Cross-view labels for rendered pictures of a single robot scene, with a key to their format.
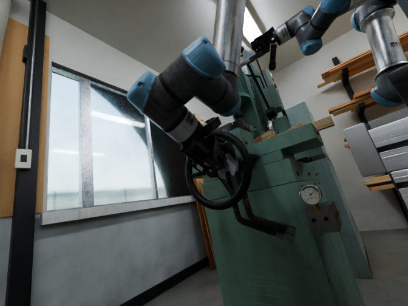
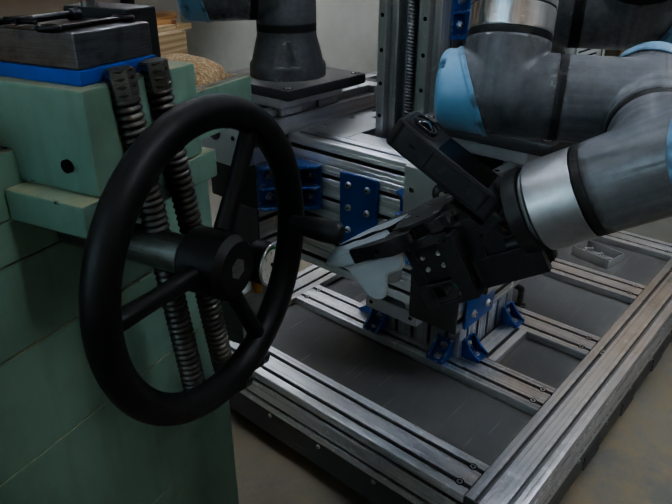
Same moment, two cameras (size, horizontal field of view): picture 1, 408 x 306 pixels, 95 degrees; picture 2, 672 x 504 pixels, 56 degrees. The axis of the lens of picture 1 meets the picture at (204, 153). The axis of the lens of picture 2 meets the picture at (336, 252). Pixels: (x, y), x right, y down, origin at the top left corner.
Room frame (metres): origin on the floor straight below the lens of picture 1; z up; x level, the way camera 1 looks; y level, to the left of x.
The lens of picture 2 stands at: (0.66, 0.48, 1.07)
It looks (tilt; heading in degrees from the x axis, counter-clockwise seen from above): 27 degrees down; 261
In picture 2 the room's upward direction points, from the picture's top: straight up
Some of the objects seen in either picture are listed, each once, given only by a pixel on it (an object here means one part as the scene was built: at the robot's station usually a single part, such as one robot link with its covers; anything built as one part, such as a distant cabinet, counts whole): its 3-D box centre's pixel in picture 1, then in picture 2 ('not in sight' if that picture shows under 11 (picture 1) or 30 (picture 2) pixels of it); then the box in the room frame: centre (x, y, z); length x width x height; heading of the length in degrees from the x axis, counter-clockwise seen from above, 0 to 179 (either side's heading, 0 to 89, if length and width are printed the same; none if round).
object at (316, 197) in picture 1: (312, 197); (262, 267); (0.63, -0.31, 0.65); 0.06 x 0.04 x 0.08; 54
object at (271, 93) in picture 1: (272, 100); not in sight; (1.04, -0.48, 1.22); 0.09 x 0.08 x 0.15; 144
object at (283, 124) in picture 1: (282, 129); not in sight; (1.01, -0.46, 1.02); 0.09 x 0.07 x 0.12; 54
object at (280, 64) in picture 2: not in sight; (287, 48); (0.55, -0.82, 0.87); 0.15 x 0.15 x 0.10
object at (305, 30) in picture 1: (311, 36); not in sight; (0.63, -0.52, 1.26); 0.11 x 0.08 x 0.11; 6
